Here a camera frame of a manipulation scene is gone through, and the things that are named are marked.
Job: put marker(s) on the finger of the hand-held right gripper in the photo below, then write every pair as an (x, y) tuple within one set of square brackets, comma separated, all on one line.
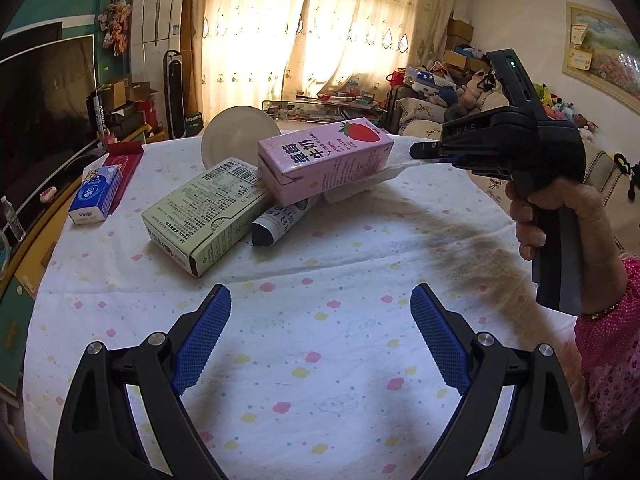
[(427, 150)]

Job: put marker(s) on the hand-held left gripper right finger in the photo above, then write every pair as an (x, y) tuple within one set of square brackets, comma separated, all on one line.
[(440, 340)]

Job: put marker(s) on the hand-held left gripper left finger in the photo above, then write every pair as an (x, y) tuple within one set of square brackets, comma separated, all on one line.
[(202, 340)]

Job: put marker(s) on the white tissue paper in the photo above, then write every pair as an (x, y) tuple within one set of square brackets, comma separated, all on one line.
[(400, 157)]

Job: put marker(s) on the pink strawberry milk carton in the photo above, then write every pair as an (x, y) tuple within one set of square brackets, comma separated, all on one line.
[(325, 160)]

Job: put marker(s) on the green cardboard box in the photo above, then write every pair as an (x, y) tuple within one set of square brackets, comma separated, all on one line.
[(205, 215)]

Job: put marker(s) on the white tube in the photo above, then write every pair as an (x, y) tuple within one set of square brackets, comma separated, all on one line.
[(280, 222)]

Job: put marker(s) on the round white paper plate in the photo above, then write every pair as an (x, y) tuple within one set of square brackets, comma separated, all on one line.
[(235, 130)]

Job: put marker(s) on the person's right forearm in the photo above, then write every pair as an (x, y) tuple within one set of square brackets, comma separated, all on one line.
[(627, 290)]

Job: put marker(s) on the person's right hand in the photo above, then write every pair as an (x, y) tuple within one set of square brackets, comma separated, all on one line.
[(600, 230)]

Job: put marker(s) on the beige sofa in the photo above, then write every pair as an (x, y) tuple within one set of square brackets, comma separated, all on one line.
[(415, 110)]

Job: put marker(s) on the row of plush toys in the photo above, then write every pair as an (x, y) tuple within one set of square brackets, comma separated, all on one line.
[(560, 110)]

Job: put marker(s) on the blue star-print bag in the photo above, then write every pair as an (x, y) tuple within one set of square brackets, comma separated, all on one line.
[(427, 82)]

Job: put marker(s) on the stack of cardboard boxes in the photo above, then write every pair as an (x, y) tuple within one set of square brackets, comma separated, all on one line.
[(459, 40)]

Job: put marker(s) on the framed landscape painting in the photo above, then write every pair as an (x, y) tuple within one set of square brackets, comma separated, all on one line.
[(605, 50)]

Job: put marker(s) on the cream embroidered curtain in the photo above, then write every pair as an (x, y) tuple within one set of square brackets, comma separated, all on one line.
[(300, 35)]

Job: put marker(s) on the blue tissue pack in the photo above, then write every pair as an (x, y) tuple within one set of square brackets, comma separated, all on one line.
[(95, 195)]

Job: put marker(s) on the person's pink floral clothing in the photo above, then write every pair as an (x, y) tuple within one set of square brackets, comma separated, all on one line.
[(615, 385)]

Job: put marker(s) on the red flat box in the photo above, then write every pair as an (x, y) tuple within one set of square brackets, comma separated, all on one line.
[(125, 160)]

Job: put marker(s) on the yellow and green television cabinet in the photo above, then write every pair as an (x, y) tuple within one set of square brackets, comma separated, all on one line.
[(37, 230)]

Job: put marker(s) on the small pink container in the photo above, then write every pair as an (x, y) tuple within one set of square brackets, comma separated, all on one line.
[(48, 194)]

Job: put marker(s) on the dark green box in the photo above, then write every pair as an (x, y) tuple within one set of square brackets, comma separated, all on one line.
[(193, 123)]

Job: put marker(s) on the clear water bottle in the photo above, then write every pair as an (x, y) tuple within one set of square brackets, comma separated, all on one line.
[(12, 222)]

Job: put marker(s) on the pile of boxes on cabinet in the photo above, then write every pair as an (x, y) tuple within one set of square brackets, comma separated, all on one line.
[(130, 110)]

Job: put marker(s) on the black cylindrical tube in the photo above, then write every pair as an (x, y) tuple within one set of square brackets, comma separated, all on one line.
[(96, 120)]

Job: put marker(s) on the black and white tower fan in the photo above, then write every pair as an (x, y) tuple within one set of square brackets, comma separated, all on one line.
[(175, 95)]

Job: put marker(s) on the large curved television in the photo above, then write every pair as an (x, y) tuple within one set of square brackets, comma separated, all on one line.
[(45, 120)]

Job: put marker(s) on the white standing air conditioner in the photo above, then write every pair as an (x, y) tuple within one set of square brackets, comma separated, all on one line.
[(155, 35)]

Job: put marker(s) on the hanging flower decoration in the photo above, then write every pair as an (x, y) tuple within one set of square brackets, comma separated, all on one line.
[(115, 25)]

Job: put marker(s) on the small black television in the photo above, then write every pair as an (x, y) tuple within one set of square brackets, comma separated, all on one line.
[(30, 31)]

